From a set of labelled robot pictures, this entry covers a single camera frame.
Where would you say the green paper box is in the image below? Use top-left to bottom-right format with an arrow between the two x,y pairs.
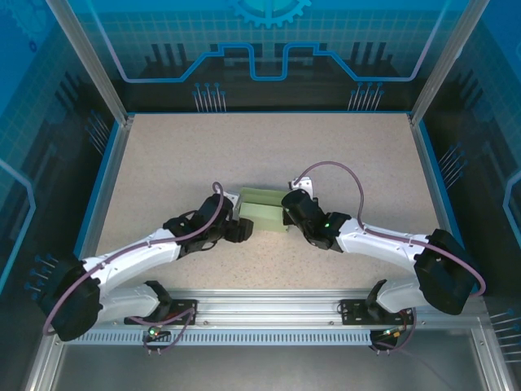
238,186 -> 291,235

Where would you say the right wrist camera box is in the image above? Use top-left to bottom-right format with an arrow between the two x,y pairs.
288,174 -> 316,197

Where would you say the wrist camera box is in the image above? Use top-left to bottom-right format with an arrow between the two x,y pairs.
288,174 -> 316,197
221,191 -> 240,213

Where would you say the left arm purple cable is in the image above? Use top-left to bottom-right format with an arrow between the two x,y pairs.
43,182 -> 225,356

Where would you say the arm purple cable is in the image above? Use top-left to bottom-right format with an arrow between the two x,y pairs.
293,160 -> 488,356
43,182 -> 225,356

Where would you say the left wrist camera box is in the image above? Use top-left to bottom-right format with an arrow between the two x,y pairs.
221,191 -> 240,213

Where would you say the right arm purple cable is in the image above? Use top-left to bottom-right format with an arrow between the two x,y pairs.
293,160 -> 488,356

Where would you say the wide aluminium frame rail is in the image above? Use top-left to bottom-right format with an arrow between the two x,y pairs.
52,289 -> 489,327

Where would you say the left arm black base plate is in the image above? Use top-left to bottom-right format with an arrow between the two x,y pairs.
162,299 -> 199,326

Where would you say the slotted cable duct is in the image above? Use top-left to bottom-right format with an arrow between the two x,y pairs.
63,330 -> 374,347

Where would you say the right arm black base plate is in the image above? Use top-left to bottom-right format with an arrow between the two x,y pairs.
339,299 -> 419,326

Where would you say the narrow aluminium side rail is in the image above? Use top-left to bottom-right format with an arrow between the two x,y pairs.
409,113 -> 481,297
67,116 -> 135,297

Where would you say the blue printed enclosure panel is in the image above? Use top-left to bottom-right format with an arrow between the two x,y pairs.
48,0 -> 477,114
418,0 -> 521,355
0,0 -> 123,391

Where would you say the aluminium frame post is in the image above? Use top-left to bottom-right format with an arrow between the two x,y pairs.
45,0 -> 136,126
408,0 -> 492,127

